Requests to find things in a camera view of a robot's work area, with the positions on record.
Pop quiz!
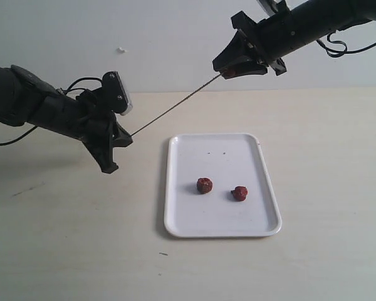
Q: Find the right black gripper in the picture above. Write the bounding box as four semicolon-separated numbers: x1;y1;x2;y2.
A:
212;1;356;78

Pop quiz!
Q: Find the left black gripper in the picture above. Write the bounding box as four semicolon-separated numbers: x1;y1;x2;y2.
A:
31;89;133;174

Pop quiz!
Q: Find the red date top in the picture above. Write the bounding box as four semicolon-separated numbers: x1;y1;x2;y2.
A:
224;70;236;78

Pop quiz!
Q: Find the red date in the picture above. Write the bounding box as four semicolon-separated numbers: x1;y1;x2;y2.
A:
231;186;248;202
196;177;213;194
224;70;236;78

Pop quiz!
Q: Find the thin metal skewer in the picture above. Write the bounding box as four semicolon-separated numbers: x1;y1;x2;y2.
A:
130;73;223;137

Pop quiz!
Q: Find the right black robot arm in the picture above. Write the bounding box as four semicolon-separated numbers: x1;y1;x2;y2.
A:
212;1;376;79

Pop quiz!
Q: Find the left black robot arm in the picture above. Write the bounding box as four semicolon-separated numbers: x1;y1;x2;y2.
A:
0;65;133;174

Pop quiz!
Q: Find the white rectangular plastic tray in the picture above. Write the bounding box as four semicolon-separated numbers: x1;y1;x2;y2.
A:
164;133;282;238

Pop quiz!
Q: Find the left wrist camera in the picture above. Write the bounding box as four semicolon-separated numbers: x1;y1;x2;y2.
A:
102;71;133;116

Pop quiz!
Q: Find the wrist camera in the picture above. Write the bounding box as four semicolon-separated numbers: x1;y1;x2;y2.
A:
102;71;133;116
257;0;290;16

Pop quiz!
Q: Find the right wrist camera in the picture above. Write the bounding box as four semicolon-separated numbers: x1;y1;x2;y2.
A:
257;0;290;16

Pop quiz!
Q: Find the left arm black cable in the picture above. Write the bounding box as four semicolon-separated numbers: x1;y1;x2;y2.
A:
0;77;104;146

